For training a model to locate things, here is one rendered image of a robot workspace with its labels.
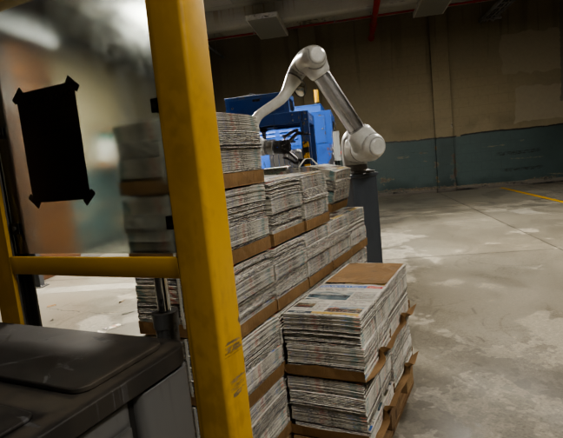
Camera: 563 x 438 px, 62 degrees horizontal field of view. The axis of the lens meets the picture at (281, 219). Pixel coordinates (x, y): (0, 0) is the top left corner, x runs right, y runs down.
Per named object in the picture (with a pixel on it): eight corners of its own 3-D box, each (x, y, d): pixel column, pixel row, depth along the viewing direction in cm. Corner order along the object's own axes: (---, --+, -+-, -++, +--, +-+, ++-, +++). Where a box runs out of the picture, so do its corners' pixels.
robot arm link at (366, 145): (377, 151, 295) (396, 149, 274) (358, 167, 292) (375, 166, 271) (307, 44, 275) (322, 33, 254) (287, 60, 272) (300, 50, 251)
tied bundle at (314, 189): (331, 222, 217) (327, 171, 214) (307, 233, 191) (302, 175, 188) (258, 224, 233) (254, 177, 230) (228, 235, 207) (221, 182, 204)
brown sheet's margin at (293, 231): (305, 231, 191) (304, 221, 190) (274, 246, 165) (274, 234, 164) (225, 234, 207) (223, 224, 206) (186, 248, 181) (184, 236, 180)
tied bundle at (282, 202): (306, 233, 191) (301, 175, 188) (275, 248, 165) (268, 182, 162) (226, 235, 207) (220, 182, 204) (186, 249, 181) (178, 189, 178)
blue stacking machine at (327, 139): (348, 235, 660) (336, 83, 634) (258, 242, 680) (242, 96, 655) (349, 220, 807) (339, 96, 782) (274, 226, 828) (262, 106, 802)
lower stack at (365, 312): (415, 383, 228) (407, 262, 221) (374, 487, 160) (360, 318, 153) (355, 376, 241) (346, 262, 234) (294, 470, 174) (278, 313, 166)
